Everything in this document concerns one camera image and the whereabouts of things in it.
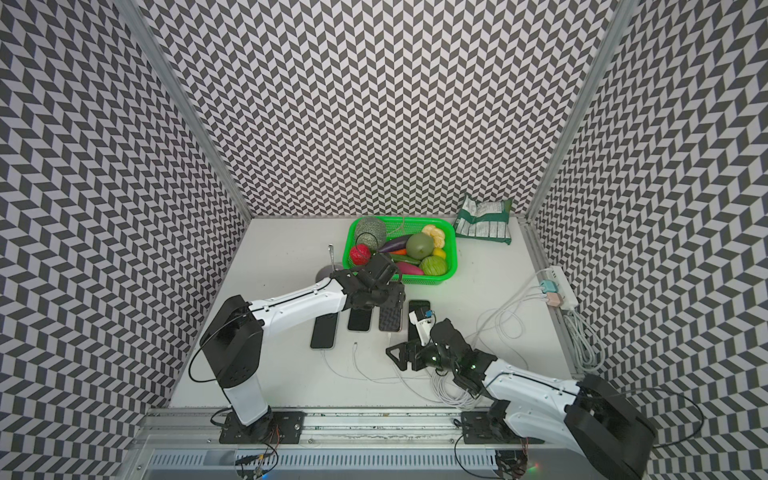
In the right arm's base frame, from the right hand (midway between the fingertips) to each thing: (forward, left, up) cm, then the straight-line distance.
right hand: (398, 354), depth 80 cm
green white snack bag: (+48, -33, +2) cm, 58 cm away
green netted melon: (+38, +9, +7) cm, 40 cm away
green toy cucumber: (+33, -2, -1) cm, 33 cm away
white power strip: (+18, -55, -4) cm, 58 cm away
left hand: (+15, +2, +4) cm, 16 cm away
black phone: (+9, +23, -5) cm, 25 cm away
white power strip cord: (+5, -56, -7) cm, 57 cm away
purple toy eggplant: (+38, 0, +2) cm, 38 cm away
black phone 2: (+13, +12, -5) cm, 19 cm away
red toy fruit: (+31, +12, +4) cm, 34 cm away
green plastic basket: (+42, 0, +6) cm, 43 cm away
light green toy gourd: (+27, -11, +4) cm, 29 cm away
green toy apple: (+35, -7, +2) cm, 36 cm away
